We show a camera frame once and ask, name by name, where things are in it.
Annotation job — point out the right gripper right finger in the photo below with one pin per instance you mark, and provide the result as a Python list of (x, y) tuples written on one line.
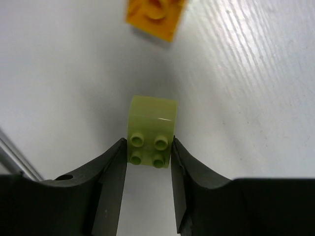
[(209, 204)]

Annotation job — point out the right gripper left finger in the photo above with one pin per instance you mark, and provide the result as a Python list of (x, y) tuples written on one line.
[(83, 202)]

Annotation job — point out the light green curved lego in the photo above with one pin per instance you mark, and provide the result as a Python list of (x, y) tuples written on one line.
[(150, 130)]

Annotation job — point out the orange square lego brick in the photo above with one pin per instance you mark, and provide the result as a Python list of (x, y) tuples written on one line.
[(159, 18)]

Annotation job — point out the aluminium front table rail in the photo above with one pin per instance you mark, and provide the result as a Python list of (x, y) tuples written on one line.
[(14, 161)]

